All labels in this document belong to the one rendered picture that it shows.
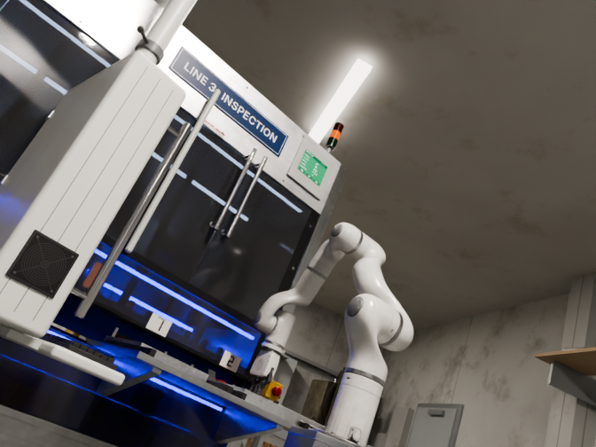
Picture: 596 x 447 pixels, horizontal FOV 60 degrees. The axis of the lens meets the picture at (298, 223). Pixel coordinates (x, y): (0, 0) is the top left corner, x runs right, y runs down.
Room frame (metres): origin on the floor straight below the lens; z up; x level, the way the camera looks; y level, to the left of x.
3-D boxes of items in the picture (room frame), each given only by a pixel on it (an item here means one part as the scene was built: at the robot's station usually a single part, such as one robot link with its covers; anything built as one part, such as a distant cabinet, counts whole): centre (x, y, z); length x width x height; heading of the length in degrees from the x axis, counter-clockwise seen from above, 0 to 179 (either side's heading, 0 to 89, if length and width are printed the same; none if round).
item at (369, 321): (1.50, -0.32, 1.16); 0.19 x 0.12 x 0.24; 118
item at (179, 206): (1.86, 0.50, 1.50); 0.47 x 0.01 x 0.59; 122
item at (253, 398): (1.95, -0.07, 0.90); 0.34 x 0.26 x 0.04; 31
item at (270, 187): (2.09, 0.11, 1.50); 0.43 x 0.01 x 0.59; 122
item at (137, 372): (1.76, 0.30, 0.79); 0.34 x 0.03 x 0.13; 32
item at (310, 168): (2.11, 0.04, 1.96); 0.21 x 0.01 x 0.21; 122
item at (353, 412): (1.52, -0.35, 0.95); 0.19 x 0.19 x 0.18
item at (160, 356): (1.87, 0.28, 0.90); 0.34 x 0.26 x 0.04; 32
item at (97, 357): (1.52, 0.46, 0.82); 0.40 x 0.14 x 0.02; 39
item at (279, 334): (1.99, -0.09, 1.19); 0.09 x 0.08 x 0.13; 118
